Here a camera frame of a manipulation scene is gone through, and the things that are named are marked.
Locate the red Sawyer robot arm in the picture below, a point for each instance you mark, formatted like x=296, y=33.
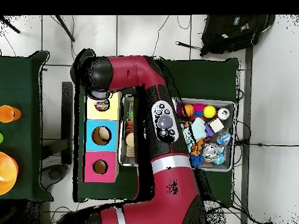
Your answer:
x=173, y=186

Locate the wooden box with three holes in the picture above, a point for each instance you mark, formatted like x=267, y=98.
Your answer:
x=89, y=140

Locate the orange plastic bowl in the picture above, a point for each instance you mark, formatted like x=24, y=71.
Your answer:
x=7, y=172

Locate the dark green side tablecloth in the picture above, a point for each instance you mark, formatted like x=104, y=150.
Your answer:
x=28, y=93

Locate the orange plastic cup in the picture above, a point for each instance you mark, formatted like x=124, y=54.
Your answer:
x=9, y=114

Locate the clear mesh bin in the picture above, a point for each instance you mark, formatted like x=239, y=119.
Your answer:
x=219, y=165

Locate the tan round wooden block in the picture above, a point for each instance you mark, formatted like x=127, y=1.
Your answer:
x=129, y=139

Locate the silver drink can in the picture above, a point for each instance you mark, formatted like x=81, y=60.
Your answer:
x=211, y=151

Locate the black backpack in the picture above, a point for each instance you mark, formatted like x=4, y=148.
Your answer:
x=233, y=32

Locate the polka-dot cloth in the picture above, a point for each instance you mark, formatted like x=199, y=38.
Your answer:
x=102, y=104

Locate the small orange basketball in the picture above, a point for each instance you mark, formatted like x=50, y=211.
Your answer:
x=188, y=110

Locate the small green ball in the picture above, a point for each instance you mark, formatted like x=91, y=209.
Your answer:
x=1, y=138

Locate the pink spiky ball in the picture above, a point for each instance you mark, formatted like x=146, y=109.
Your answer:
x=200, y=108

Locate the grey round base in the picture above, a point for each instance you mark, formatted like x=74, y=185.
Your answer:
x=53, y=175

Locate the mint green cloth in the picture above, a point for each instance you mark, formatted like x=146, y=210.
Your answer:
x=198, y=129

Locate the black tripod leg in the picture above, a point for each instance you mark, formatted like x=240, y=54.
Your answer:
x=10, y=25
x=65, y=28

